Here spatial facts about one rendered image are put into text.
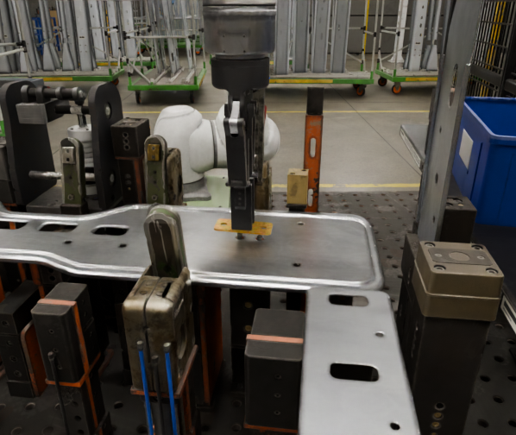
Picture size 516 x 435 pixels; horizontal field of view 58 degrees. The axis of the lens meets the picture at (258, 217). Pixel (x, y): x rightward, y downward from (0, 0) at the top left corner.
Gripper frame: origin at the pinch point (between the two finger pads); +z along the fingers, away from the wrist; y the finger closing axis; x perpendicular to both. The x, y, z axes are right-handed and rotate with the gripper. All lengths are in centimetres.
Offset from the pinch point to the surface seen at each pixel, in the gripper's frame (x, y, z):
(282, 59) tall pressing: -48, -700, 44
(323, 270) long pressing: 11.8, 7.9, 5.8
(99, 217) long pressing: -24.5, -4.3, 5.4
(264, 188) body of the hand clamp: 1.6, -13.3, 2.5
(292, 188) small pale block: 6.6, -11.0, 1.4
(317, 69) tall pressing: 5, -728, 61
